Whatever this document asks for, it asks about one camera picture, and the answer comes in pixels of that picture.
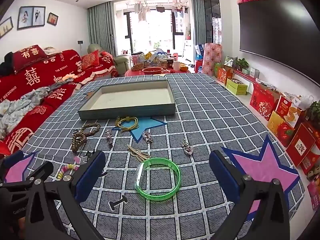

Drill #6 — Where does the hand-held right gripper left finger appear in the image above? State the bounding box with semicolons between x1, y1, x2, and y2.
24;151;107;240

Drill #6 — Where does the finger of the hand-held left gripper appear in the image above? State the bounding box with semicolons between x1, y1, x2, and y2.
0;161;54;193

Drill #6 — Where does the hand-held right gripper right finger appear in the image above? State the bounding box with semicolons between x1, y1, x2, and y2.
209;150;291;240

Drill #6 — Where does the pastel bead bracelet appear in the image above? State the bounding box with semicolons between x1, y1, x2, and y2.
57;164;80;179

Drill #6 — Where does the green translucent bangle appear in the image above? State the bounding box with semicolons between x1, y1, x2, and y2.
136;157;181;200

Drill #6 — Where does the grey-blue shallow tray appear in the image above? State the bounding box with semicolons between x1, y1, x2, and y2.
78;80;176;121

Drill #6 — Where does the grey checked blanket with stars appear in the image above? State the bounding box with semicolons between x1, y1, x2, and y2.
22;73;306;240

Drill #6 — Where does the light blue crumpled cloth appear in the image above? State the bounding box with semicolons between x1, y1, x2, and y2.
0;86;52;137

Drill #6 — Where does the yellow tomato print box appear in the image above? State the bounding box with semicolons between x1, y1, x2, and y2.
267;111;296;148

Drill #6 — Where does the red flat gift box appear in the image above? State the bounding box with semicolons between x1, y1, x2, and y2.
286;123;317;168

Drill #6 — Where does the large red gift box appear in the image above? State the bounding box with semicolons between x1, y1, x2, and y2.
250;84;281;121

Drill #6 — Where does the red sofa with printed cover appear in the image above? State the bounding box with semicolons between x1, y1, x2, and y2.
0;45;118;157

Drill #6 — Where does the yellow-green gift box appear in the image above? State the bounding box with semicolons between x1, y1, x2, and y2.
226;78;248;96

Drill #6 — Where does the orange waffle snack box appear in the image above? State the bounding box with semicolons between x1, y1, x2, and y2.
275;95;301;128

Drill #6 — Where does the orange-red gift box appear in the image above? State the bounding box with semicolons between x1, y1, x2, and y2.
216;67;234;86

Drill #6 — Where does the white plastic bag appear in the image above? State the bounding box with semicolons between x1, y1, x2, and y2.
292;95;314;111

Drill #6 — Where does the black garment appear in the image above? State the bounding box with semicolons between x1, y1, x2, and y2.
0;52;14;77

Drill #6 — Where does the red printed pillow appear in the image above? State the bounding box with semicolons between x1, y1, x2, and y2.
12;45;48;73

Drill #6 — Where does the potted green plant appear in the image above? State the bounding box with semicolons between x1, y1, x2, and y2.
234;58;250;72

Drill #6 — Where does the red embroidered cushion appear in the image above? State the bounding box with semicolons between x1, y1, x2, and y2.
81;50;100;70

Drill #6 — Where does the pale green armchair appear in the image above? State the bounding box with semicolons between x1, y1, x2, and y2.
87;44;131;76

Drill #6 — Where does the red bowl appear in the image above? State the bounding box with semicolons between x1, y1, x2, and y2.
142;67;163;75

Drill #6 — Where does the grey-green curtain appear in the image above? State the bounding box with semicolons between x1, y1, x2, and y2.
192;0;206;47
87;1;114;55

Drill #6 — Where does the black tall cabinet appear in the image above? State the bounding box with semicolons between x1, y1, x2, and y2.
203;0;222;46

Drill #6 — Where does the hanging laundry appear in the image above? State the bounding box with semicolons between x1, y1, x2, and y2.
134;1;189;22

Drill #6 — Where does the silver chain bracelet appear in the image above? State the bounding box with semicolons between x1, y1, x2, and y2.
105;129;114;148

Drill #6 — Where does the yellow cord necklace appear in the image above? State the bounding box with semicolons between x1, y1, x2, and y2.
115;116;140;132

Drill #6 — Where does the dark framed wall picture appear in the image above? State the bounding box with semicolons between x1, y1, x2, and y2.
0;17;14;39

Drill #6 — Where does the small red photo frame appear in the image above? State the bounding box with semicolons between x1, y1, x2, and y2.
47;12;59;26

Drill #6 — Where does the double photo frame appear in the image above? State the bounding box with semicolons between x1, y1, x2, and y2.
17;6;46;30

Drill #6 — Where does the large wall television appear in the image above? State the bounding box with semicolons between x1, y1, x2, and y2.
238;0;320;92

